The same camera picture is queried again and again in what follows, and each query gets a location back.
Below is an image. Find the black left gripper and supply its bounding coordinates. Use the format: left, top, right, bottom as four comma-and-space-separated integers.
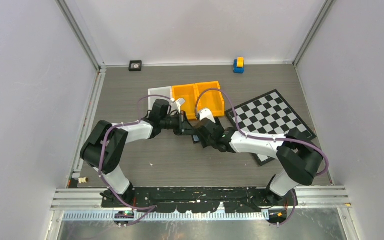
160, 110, 198, 136

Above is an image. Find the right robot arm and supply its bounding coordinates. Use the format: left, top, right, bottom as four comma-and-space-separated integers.
194, 118, 323, 205

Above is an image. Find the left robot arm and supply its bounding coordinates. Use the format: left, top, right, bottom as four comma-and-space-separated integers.
79, 99, 194, 207

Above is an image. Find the orange plastic bin left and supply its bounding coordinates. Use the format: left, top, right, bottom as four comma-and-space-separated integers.
172, 83, 197, 120

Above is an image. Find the orange plastic bin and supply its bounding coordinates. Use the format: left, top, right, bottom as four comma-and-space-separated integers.
172, 83, 197, 120
195, 81, 225, 117

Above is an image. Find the orange plastic bin right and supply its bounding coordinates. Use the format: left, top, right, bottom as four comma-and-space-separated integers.
195, 81, 225, 117

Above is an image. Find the white plastic bin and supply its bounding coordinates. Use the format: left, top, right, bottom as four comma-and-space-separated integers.
147, 86, 180, 115

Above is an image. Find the black white checkerboard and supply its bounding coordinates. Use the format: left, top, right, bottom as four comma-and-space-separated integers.
225, 89, 317, 167

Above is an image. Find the blue toy car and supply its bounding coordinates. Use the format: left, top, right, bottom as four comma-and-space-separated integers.
233, 59, 245, 74

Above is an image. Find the yellow toy block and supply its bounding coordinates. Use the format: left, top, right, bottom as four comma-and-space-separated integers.
237, 57, 245, 68

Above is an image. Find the small black square box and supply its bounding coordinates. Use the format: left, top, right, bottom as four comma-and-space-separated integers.
128, 60, 143, 72

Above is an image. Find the small beige plastic piece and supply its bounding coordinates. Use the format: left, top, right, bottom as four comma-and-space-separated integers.
77, 177, 89, 184

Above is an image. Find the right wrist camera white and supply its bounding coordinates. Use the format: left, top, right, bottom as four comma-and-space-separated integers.
198, 107, 216, 124

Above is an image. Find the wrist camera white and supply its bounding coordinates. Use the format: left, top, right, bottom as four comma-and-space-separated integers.
171, 97, 186, 113
198, 107, 216, 124

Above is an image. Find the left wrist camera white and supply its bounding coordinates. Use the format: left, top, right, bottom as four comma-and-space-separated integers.
171, 97, 186, 113

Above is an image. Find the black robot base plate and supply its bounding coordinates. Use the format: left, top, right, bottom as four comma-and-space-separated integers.
100, 186, 298, 214

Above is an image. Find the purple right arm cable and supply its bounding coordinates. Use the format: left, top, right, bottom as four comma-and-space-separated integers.
194, 88, 330, 227

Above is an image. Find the aluminium frame rail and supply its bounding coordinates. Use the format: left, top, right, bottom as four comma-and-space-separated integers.
51, 185, 352, 224

